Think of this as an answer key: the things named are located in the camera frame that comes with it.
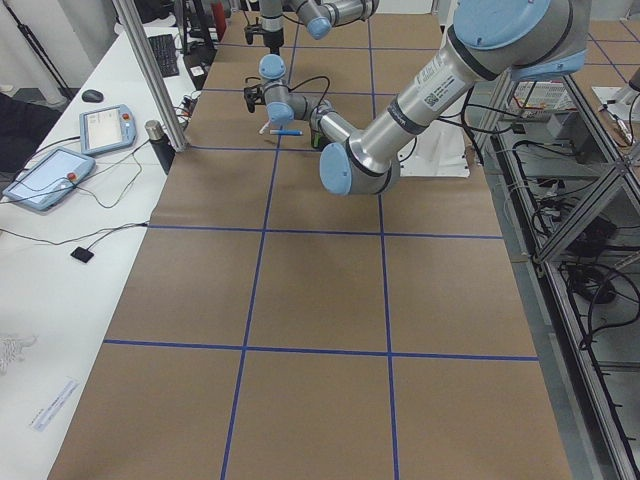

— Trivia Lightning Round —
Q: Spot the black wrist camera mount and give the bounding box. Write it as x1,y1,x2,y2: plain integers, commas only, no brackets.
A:
244,23,264,45

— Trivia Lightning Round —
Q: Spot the near teach pendant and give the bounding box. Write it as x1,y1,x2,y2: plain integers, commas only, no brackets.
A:
3,147,96,212

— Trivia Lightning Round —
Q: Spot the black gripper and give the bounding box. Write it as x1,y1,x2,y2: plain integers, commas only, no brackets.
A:
263,30,281,53

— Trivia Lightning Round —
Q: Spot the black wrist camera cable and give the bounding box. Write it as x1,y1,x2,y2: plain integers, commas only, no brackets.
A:
284,74,334,119

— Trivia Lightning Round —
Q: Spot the teach pendant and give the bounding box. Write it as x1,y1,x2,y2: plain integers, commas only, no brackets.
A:
79,104,137,156
3,147,96,212

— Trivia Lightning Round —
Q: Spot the far teach pendant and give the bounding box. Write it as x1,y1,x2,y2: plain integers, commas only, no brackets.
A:
79,104,137,156

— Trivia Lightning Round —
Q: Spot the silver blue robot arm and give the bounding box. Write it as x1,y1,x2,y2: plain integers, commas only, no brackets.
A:
245,0,380,54
259,1,591,195

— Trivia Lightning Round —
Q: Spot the black computer mouse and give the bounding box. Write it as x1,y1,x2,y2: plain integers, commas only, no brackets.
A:
81,89,104,103

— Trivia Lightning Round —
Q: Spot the white column base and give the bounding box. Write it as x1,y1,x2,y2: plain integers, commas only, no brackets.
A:
397,122,470,178

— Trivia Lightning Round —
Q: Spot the blue highlighter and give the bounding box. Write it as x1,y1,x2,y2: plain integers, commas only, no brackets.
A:
269,129,303,137

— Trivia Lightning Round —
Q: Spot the small black pad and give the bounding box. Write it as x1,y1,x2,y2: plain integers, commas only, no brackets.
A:
70,246,94,264

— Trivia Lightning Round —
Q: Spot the black keyboard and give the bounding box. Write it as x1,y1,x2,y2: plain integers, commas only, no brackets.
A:
148,34,179,78

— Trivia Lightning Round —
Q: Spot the dark water bottle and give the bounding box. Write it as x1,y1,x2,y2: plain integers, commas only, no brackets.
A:
144,120,175,175

